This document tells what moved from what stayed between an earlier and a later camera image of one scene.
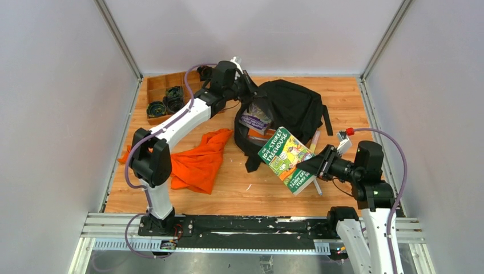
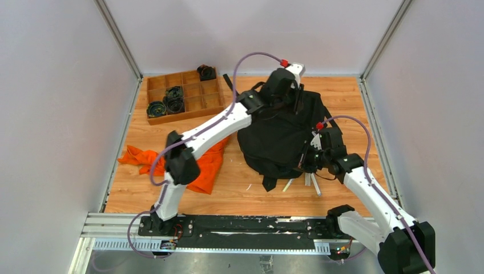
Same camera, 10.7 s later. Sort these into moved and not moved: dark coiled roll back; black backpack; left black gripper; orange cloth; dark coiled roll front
Moved: left black gripper; black backpack
Not moved: orange cloth; dark coiled roll back; dark coiled roll front
